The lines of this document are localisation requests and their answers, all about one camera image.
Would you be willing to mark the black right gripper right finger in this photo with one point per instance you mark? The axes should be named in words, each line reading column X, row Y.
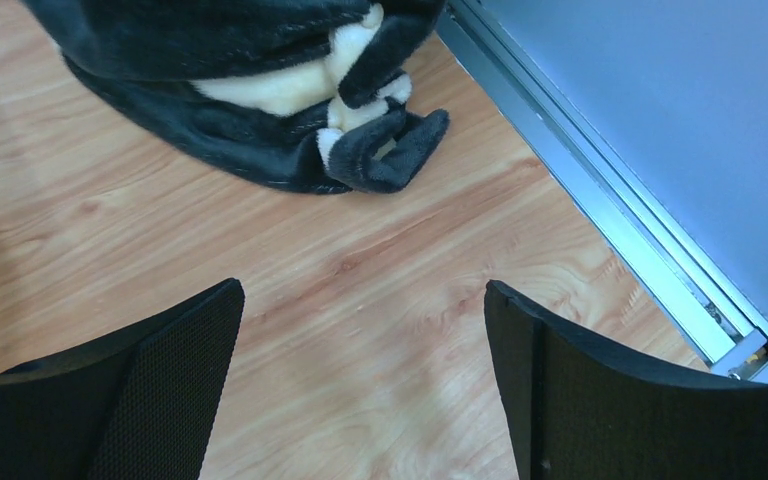
column 580, row 405

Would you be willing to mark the black floral plush blanket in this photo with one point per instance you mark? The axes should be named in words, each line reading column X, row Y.
column 302, row 96

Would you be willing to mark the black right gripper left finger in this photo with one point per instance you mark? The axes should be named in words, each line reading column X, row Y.
column 137, row 403

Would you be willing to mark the aluminium frame rail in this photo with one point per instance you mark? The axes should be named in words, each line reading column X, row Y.
column 721, row 326

